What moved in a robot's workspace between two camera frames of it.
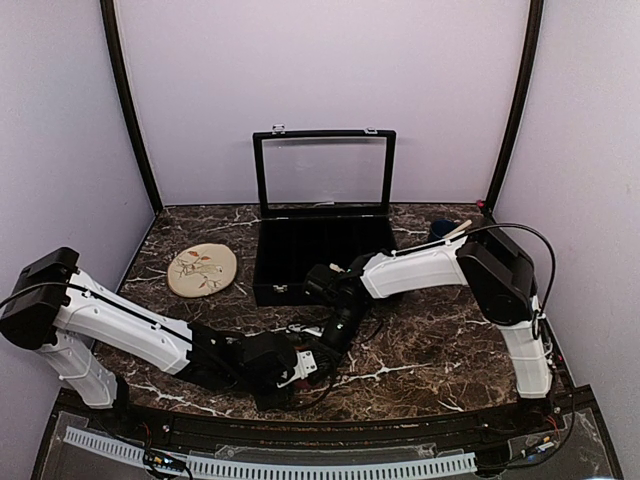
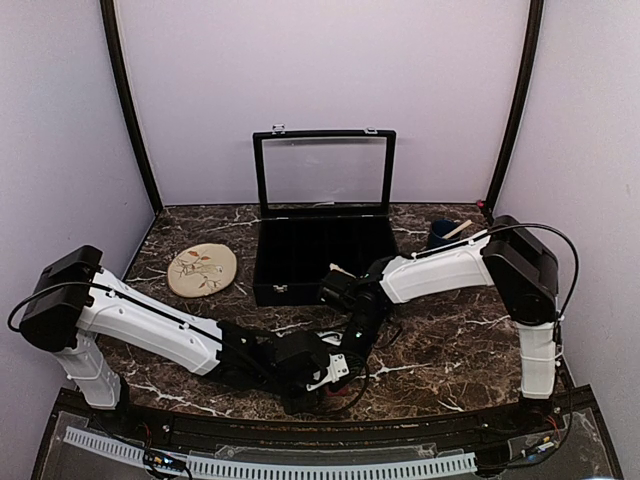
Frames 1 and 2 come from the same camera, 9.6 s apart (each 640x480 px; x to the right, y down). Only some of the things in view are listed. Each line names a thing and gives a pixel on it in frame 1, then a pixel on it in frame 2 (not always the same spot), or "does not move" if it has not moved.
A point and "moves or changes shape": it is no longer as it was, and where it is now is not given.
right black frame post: x=523 y=104 does not move
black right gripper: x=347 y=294 to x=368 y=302
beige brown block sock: x=336 y=268 does not move
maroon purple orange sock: x=302 y=384 moves or changes shape
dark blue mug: x=441 y=227 does not move
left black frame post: x=110 y=21 does not move
